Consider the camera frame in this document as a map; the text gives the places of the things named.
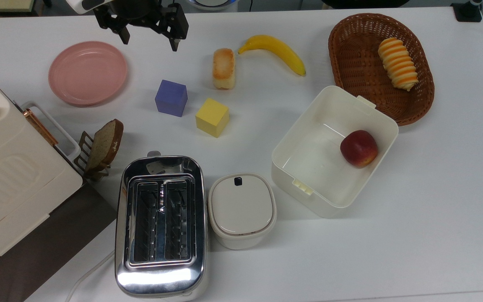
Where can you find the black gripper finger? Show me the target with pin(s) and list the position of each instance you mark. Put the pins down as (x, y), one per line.
(125, 35)
(175, 44)

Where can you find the purple cube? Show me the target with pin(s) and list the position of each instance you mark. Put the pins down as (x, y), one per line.
(171, 98)

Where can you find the brown toast slice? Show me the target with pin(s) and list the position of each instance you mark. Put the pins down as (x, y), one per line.
(106, 142)

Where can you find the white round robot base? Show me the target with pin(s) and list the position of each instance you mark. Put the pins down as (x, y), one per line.
(212, 3)

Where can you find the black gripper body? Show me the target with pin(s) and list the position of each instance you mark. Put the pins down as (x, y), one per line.
(149, 14)

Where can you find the white open plastic box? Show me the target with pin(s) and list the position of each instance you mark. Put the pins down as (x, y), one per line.
(317, 167)

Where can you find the toasted bread roll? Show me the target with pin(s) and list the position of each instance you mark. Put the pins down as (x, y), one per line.
(224, 69)

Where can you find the yellow-green board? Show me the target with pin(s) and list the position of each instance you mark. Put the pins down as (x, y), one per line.
(2, 4)

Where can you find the brown wicker basket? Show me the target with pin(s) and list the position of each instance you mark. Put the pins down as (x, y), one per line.
(363, 84)

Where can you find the red apple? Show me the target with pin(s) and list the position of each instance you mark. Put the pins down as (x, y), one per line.
(359, 148)

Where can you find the small white lidded container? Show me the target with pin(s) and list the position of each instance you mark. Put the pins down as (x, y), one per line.
(241, 207)

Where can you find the yellow banana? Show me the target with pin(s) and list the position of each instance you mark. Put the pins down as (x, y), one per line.
(279, 50)

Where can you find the cream plastic oven appliance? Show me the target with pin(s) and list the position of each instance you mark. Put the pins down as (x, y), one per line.
(15, 176)

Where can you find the dark brown mat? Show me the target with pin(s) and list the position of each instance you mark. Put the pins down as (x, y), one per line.
(36, 262)

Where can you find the orange striped twisted bread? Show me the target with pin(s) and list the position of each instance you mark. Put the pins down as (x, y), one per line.
(397, 63)

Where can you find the copper appliance latch strip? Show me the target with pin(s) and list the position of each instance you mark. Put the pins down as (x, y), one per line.
(40, 126)

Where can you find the brown toast rack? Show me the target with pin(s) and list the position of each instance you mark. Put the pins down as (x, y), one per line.
(83, 145)

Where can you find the silver two-slot toaster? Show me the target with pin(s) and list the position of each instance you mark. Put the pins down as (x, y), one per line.
(162, 277)

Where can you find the pink plate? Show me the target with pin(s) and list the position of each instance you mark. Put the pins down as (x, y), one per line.
(87, 73)

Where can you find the yellow cube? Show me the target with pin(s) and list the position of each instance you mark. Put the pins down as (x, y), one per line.
(212, 118)

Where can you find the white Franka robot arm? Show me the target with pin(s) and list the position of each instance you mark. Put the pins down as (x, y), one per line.
(83, 4)

